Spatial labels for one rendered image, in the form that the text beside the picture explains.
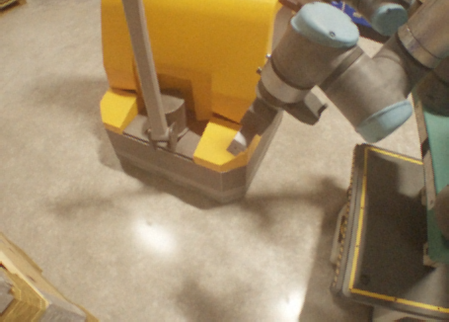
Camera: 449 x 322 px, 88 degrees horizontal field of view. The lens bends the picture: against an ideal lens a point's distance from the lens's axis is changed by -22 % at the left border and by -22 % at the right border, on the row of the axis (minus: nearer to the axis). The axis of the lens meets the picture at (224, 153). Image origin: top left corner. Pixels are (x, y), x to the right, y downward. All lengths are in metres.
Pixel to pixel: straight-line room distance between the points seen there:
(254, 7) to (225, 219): 0.92
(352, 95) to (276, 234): 1.03
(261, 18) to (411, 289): 1.05
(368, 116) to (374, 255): 0.73
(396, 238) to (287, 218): 0.54
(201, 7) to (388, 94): 0.82
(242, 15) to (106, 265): 1.18
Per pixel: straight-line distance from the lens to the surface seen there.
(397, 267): 1.10
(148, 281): 1.31
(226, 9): 1.06
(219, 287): 1.26
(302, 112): 0.52
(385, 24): 0.77
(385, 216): 1.16
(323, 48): 0.40
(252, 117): 0.52
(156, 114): 1.10
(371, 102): 0.40
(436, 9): 0.48
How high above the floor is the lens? 1.22
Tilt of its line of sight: 50 degrees down
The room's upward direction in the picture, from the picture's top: 2 degrees counter-clockwise
